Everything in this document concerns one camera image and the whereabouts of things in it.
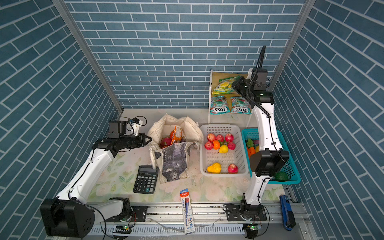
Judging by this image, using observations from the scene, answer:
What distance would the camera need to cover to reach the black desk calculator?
822 mm

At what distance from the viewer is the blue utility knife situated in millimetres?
691

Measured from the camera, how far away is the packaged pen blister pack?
0.71 meters
